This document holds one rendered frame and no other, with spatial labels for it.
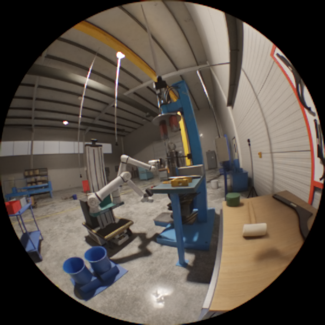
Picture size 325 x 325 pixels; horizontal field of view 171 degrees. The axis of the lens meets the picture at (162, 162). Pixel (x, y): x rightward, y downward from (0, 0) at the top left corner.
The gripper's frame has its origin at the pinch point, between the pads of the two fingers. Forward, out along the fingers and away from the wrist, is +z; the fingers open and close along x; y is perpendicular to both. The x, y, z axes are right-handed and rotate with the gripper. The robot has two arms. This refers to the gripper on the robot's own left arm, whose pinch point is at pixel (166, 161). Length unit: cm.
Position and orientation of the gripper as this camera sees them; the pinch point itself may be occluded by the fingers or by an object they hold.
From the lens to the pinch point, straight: 202.5
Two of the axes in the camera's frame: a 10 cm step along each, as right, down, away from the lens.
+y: 1.1, 0.0, 9.9
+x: 1.4, 9.9, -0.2
